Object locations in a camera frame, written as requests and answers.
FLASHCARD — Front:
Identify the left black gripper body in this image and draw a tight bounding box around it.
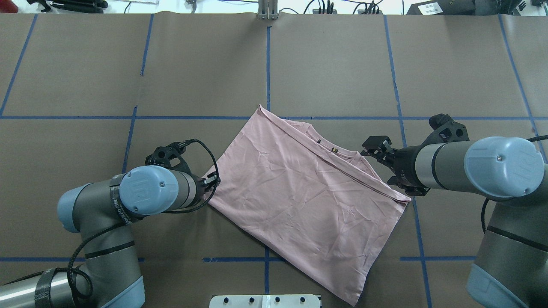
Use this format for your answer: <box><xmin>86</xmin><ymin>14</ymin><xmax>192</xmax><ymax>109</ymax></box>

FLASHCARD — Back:
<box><xmin>191</xmin><ymin>174</ymin><xmax>211</xmax><ymax>210</ymax></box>

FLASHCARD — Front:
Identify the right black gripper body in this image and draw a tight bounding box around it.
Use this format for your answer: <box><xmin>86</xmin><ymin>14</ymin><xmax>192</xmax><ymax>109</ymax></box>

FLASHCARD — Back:
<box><xmin>385</xmin><ymin>148</ymin><xmax>430</xmax><ymax>196</ymax></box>

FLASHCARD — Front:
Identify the pink Snoopy t-shirt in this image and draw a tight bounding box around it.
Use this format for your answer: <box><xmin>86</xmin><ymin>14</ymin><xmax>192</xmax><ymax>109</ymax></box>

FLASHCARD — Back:
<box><xmin>209</xmin><ymin>107</ymin><xmax>411</xmax><ymax>306</ymax></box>

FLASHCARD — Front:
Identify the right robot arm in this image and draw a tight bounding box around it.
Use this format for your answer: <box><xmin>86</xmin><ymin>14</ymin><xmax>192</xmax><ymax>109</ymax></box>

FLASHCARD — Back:
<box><xmin>361</xmin><ymin>133</ymin><xmax>547</xmax><ymax>308</ymax></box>

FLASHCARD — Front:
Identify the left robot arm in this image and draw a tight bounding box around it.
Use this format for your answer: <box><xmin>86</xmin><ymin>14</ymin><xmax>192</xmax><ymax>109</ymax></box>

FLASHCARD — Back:
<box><xmin>1</xmin><ymin>166</ymin><xmax>220</xmax><ymax>308</ymax></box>

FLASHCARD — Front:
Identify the black power adapter box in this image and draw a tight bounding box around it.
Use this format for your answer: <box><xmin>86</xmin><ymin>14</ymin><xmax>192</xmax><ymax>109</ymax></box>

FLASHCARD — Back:
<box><xmin>405</xmin><ymin>0</ymin><xmax>444</xmax><ymax>15</ymax></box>

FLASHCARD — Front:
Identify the black folded tripod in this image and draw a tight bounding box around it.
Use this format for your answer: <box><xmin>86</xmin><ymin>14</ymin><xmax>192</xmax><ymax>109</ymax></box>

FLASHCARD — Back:
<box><xmin>26</xmin><ymin>0</ymin><xmax>108</xmax><ymax>14</ymax></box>

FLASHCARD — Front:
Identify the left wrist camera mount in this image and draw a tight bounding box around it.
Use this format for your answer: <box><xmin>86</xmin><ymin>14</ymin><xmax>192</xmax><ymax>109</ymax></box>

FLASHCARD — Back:
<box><xmin>145</xmin><ymin>142</ymin><xmax>192</xmax><ymax>174</ymax></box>

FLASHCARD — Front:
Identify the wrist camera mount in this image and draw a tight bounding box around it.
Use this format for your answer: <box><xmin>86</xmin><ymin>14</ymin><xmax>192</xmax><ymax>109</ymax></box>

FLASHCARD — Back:
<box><xmin>425</xmin><ymin>114</ymin><xmax>470</xmax><ymax>145</ymax></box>
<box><xmin>145</xmin><ymin>142</ymin><xmax>192</xmax><ymax>174</ymax></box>

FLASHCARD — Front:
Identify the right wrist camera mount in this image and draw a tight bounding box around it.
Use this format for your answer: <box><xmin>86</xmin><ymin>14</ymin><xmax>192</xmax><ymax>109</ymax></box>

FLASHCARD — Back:
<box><xmin>425</xmin><ymin>114</ymin><xmax>470</xmax><ymax>145</ymax></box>

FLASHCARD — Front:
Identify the white pedestal base plate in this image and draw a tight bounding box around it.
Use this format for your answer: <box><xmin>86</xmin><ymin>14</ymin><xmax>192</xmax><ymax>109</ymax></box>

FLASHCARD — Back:
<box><xmin>209</xmin><ymin>294</ymin><xmax>322</xmax><ymax>308</ymax></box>

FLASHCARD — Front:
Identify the aluminium frame post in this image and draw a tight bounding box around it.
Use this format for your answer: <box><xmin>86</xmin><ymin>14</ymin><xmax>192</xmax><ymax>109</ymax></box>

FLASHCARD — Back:
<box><xmin>257</xmin><ymin>0</ymin><xmax>279</xmax><ymax>20</ymax></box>

